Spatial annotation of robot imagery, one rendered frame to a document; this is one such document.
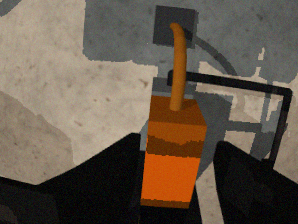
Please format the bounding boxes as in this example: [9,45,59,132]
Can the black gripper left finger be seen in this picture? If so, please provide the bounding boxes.
[0,132,141,224]

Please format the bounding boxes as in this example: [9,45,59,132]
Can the black cord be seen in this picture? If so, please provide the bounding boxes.
[152,69,293,168]

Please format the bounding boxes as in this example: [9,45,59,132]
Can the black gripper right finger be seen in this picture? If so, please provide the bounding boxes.
[213,140,298,224]

